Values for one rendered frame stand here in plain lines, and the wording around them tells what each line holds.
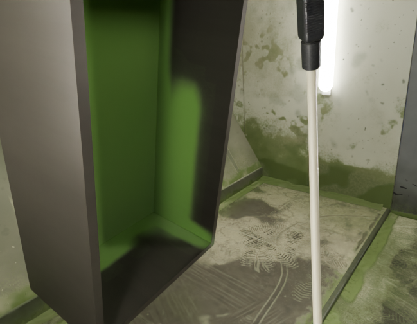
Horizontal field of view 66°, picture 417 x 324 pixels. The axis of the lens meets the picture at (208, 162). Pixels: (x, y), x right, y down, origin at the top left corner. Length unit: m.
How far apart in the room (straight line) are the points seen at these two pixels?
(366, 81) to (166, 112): 1.64
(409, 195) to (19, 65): 2.48
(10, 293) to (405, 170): 2.50
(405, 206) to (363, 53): 1.14
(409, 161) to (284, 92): 1.05
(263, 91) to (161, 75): 1.72
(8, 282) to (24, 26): 1.37
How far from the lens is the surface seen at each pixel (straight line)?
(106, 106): 1.16
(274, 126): 2.91
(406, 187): 2.69
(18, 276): 1.89
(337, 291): 1.89
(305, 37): 0.52
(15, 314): 1.89
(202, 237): 1.44
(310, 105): 0.59
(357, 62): 2.58
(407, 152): 2.60
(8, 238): 1.91
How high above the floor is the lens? 1.25
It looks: 19 degrees down
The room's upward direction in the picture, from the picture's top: 4 degrees counter-clockwise
